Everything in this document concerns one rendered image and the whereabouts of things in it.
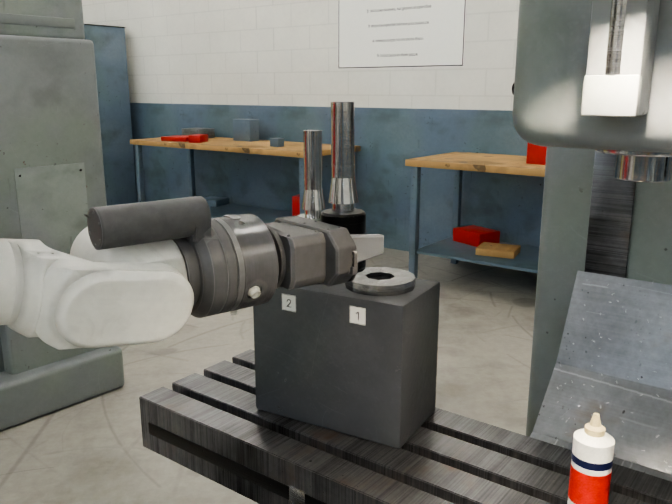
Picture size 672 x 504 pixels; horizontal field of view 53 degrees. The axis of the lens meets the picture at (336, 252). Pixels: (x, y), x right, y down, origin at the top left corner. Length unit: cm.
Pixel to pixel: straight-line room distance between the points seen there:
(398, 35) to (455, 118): 85
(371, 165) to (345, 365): 508
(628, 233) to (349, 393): 48
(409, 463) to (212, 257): 39
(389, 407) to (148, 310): 39
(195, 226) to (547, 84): 32
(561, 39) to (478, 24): 481
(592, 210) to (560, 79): 50
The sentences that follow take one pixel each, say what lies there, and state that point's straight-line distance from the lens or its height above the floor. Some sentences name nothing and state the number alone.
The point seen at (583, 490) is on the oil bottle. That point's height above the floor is 96.
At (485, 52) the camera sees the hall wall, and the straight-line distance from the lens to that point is 537.
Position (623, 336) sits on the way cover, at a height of 101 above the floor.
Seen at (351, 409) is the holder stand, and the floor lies 97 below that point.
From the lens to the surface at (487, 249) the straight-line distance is 475.
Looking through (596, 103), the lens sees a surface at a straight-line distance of 55.
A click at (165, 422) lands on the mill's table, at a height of 90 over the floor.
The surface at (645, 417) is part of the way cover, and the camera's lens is 104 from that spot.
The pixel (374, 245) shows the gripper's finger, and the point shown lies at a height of 120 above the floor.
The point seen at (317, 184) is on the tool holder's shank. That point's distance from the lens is 87.
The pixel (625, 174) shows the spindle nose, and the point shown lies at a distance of 66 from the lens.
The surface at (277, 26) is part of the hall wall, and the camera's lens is 654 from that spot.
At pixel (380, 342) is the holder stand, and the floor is 106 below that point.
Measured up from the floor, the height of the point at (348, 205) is 124.
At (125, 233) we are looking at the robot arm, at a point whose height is 125.
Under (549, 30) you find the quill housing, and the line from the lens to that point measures 61.
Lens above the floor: 136
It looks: 14 degrees down
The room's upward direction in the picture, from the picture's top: straight up
